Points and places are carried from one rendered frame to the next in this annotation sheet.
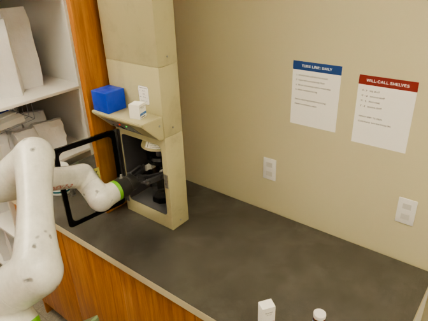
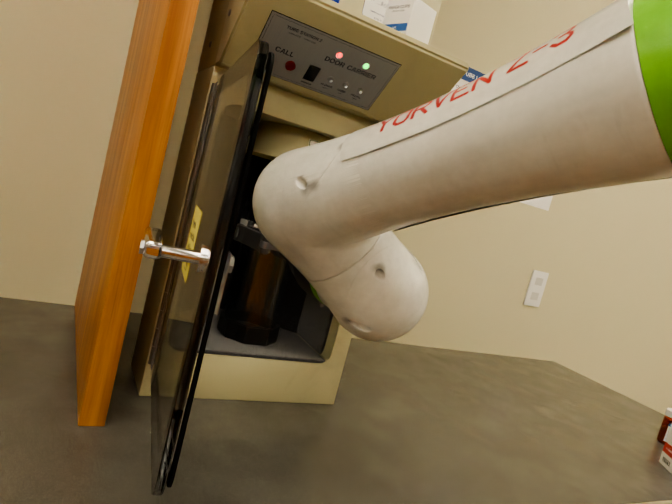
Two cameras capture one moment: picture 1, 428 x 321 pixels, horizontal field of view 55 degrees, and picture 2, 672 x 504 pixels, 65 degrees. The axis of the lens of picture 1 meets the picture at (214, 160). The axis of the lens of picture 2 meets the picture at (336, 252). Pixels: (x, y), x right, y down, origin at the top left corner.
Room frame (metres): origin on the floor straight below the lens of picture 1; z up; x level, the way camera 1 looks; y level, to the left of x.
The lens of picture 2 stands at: (1.31, 1.04, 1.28)
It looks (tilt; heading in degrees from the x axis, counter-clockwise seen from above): 6 degrees down; 292
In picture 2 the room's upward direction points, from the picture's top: 15 degrees clockwise
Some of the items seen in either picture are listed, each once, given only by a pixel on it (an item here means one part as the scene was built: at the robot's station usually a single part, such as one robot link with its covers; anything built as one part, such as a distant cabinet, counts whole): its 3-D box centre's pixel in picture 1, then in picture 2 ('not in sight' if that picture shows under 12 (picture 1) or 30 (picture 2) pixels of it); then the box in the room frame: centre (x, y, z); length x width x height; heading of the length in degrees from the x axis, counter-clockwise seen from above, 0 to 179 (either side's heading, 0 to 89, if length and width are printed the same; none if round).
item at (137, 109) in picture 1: (137, 110); (407, 26); (1.59, 0.30, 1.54); 0.05 x 0.05 x 0.06; 67
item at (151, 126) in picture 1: (127, 124); (346, 64); (1.64, 0.36, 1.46); 0.32 x 0.11 x 0.10; 51
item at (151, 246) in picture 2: not in sight; (170, 245); (1.64, 0.64, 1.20); 0.10 x 0.05 x 0.03; 134
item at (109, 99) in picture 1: (108, 99); not in sight; (1.71, 0.44, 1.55); 0.10 x 0.10 x 0.09; 51
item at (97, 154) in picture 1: (92, 178); (194, 248); (1.66, 0.57, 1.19); 0.30 x 0.01 x 0.40; 134
